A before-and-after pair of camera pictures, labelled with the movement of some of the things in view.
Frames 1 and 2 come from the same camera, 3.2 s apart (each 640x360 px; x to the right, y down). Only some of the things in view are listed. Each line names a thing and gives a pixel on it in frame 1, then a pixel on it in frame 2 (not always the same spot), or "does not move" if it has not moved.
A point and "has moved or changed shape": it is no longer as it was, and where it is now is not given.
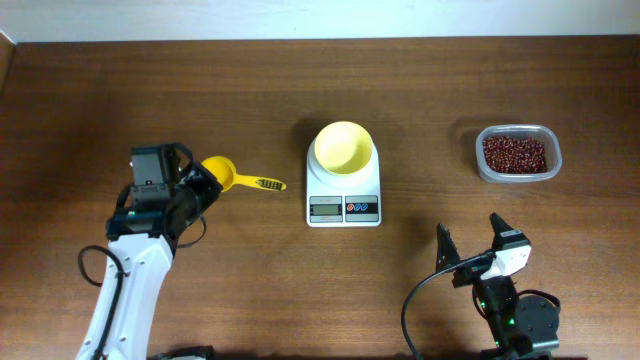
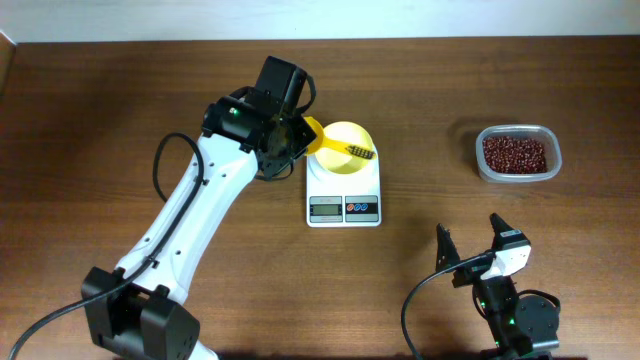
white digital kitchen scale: (343, 200) does not move
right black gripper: (473, 273) does not move
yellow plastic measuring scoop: (225, 172) has moved or changed shape
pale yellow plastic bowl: (343, 147) does not move
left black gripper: (204, 179) → (302, 134)
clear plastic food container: (516, 153) does not move
